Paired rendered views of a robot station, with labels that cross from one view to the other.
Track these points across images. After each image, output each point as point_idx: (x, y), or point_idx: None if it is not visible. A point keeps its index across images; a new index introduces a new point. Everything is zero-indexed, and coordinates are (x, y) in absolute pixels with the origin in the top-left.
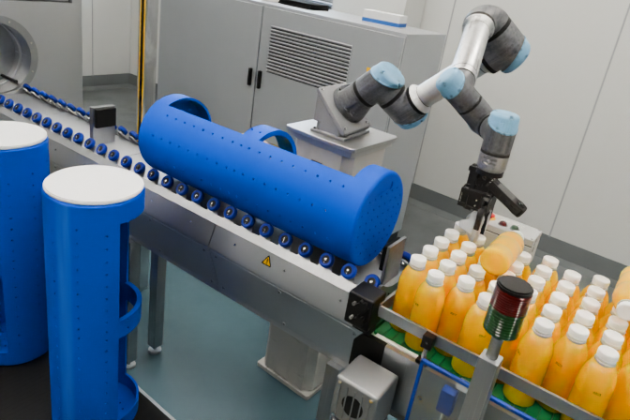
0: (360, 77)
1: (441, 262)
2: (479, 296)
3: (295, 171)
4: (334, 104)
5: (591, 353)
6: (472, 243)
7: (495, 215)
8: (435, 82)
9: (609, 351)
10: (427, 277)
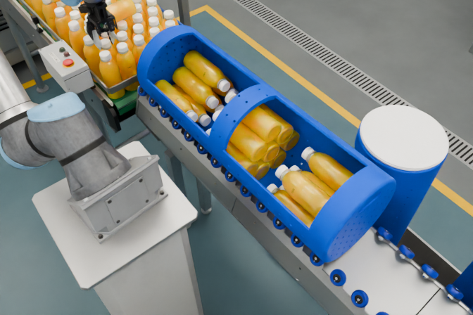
0: (90, 131)
1: (158, 20)
2: (155, 0)
3: (234, 58)
4: (134, 164)
5: None
6: (118, 34)
7: (58, 67)
8: (13, 72)
9: None
10: (173, 15)
